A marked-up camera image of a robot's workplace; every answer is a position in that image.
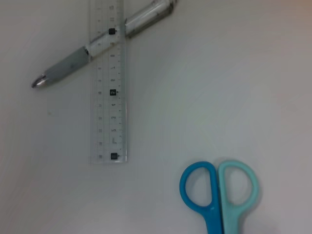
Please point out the clear plastic ruler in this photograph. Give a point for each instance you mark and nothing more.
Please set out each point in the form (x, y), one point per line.
(107, 117)

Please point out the silver grey pen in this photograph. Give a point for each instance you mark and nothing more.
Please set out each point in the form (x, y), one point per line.
(65, 63)

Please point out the blue plastic scissors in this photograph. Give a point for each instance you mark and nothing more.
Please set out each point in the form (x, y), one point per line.
(214, 219)

